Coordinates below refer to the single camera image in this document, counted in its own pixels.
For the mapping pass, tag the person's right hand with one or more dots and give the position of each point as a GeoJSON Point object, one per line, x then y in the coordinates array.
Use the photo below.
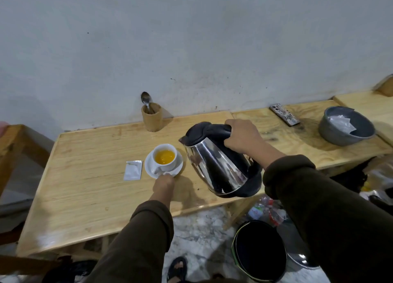
{"type": "Point", "coordinates": [245, 136]}

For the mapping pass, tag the person's left hand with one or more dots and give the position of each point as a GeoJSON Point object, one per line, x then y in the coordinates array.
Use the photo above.
{"type": "Point", "coordinates": [163, 186]}

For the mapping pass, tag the person's left fingers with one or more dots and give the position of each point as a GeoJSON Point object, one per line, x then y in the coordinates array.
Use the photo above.
{"type": "Point", "coordinates": [167, 176]}

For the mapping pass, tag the person's right fingers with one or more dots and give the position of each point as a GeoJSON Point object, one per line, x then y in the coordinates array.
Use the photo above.
{"type": "Point", "coordinates": [231, 126]}

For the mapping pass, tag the white saucer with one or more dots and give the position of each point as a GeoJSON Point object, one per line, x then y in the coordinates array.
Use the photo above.
{"type": "Point", "coordinates": [149, 167]}

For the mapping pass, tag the steel electric kettle black lid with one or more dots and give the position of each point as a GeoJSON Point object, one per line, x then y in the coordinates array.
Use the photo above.
{"type": "Point", "coordinates": [219, 166]}

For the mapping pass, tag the person's right forearm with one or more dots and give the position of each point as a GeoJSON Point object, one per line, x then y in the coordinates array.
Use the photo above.
{"type": "Point", "coordinates": [322, 212]}

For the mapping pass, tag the person's left forearm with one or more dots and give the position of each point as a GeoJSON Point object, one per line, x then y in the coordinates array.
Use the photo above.
{"type": "Point", "coordinates": [138, 239]}

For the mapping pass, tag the white cup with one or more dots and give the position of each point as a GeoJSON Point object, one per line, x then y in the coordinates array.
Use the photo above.
{"type": "Point", "coordinates": [164, 166]}

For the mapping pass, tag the yellow tea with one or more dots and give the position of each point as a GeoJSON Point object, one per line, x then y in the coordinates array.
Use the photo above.
{"type": "Point", "coordinates": [165, 156]}

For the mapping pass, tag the white sachet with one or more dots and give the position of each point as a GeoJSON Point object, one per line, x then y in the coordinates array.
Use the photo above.
{"type": "Point", "coordinates": [133, 170]}

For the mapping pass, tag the phone with patterned case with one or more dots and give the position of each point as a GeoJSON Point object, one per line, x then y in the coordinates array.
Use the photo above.
{"type": "Point", "coordinates": [284, 114]}

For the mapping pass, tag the wooden cup holder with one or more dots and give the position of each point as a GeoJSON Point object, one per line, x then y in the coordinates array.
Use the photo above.
{"type": "Point", "coordinates": [152, 120]}

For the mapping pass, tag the metal spoon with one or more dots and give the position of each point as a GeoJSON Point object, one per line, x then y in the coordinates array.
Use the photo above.
{"type": "Point", "coordinates": [146, 100]}

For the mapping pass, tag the clear plastic bottle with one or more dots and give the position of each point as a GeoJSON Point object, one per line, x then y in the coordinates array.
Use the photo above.
{"type": "Point", "coordinates": [264, 210]}

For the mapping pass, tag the person's foot in black sandal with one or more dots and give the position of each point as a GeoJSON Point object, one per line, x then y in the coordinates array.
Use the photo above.
{"type": "Point", "coordinates": [177, 270]}

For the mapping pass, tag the grey metal bowl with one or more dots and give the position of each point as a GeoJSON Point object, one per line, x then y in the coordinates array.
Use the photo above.
{"type": "Point", "coordinates": [334, 135]}

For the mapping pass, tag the white plastic wrapper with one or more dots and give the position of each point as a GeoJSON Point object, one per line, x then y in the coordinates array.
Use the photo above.
{"type": "Point", "coordinates": [342, 123]}

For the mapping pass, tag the black round bin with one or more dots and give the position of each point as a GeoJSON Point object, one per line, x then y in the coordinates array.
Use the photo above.
{"type": "Point", "coordinates": [261, 252]}

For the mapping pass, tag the wooden bench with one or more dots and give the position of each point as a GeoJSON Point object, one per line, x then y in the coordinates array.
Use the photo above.
{"type": "Point", "coordinates": [18, 144]}

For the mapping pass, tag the clear plastic bag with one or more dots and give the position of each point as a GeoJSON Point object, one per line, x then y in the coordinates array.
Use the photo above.
{"type": "Point", "coordinates": [379, 175]}

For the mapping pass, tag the wooden block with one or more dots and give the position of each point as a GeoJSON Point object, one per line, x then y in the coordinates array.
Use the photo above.
{"type": "Point", "coordinates": [386, 86]}

